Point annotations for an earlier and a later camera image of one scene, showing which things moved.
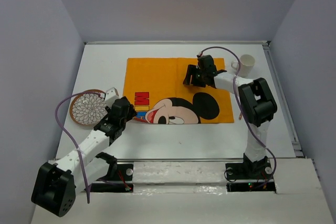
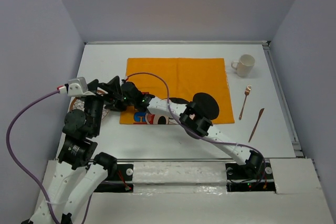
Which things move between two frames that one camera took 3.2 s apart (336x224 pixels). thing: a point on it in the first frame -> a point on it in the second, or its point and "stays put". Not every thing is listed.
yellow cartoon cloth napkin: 154,86 stays put
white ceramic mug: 247,62 stays put
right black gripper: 192,70 -> 116,106
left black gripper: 130,113 -> 113,86
